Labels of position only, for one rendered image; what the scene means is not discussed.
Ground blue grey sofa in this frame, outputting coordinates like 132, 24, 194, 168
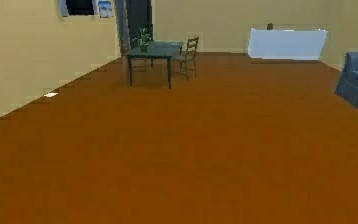
333, 51, 358, 117

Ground white low cabinet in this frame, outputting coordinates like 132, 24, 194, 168
247, 27, 329, 61

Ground green potted house plant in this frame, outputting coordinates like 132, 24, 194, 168
131, 26, 154, 54

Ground dark green dining table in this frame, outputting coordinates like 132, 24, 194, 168
125, 40, 185, 90

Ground dark open doorway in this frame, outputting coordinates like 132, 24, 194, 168
124, 0, 154, 49

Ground blue framed wall picture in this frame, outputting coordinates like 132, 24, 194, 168
98, 0, 115, 19

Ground brown wooden slatted chair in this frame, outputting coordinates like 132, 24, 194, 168
172, 36, 200, 82
120, 37, 149, 74

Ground dark window with pale frame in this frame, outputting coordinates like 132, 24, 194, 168
58, 0, 100, 18

